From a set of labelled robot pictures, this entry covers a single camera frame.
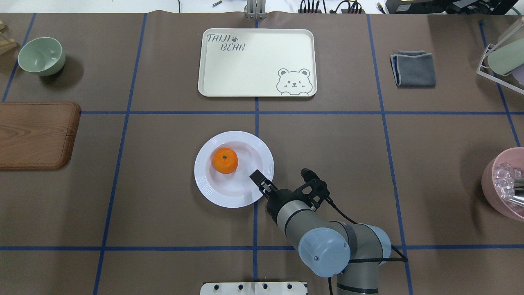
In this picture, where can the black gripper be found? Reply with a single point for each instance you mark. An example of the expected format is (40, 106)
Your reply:
(274, 203)

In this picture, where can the white round plate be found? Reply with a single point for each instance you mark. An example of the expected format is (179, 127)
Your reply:
(236, 189)

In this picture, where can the orange mandarin fruit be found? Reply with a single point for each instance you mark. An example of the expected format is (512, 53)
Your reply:
(225, 160)

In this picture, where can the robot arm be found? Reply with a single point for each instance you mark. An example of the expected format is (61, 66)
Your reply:
(353, 252)

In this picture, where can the cream bear print tray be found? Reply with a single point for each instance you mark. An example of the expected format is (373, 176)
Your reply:
(257, 62)

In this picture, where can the wooden tray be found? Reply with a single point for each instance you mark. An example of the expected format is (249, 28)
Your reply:
(37, 135)

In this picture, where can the folded grey cloth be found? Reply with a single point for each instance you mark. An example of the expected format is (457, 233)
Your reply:
(413, 68)

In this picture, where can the pink bowl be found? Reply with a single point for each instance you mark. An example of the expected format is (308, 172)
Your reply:
(514, 156)

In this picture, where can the light green bowl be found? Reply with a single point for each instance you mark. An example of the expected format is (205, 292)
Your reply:
(43, 56)

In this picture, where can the metal scoop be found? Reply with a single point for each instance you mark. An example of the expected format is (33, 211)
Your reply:
(514, 191)

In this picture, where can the white cup rack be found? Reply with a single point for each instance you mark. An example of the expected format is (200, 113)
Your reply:
(514, 79)

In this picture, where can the green pastel cup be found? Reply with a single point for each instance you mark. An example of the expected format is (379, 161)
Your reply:
(504, 59)

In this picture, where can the wooden mug rack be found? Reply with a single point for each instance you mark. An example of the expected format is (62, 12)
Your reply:
(6, 44)

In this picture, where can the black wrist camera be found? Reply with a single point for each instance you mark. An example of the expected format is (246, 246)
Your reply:
(314, 191)

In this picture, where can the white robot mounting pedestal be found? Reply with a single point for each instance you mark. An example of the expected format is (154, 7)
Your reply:
(255, 288)

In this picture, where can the aluminium frame post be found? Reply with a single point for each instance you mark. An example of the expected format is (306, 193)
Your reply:
(255, 9)

